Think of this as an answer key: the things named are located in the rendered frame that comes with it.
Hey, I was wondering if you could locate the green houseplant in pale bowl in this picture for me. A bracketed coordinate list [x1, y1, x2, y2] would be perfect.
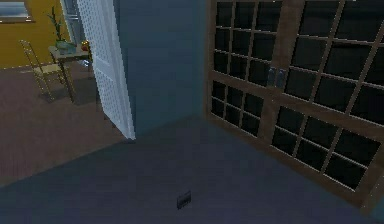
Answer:
[46, 5, 78, 56]

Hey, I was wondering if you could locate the small dark flat box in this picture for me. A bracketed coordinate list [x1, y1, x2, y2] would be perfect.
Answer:
[176, 190, 193, 211]

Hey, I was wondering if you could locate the white panelled room door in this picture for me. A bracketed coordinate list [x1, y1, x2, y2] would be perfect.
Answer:
[75, 0, 137, 141]

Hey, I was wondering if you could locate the brown glazed double door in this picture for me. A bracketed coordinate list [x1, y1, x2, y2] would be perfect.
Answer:
[203, 0, 384, 214]

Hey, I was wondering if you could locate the brown wooden table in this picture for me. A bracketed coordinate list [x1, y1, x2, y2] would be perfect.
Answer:
[48, 45, 95, 103]

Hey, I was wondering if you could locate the yellow wooden chair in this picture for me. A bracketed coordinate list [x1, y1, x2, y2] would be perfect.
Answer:
[19, 39, 69, 101]

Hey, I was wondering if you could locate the white framed window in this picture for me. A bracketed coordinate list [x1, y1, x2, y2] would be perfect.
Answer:
[0, 0, 35, 24]

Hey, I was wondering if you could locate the grey door handle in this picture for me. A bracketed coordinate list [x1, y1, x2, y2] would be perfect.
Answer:
[267, 66, 277, 88]
[277, 68, 288, 90]

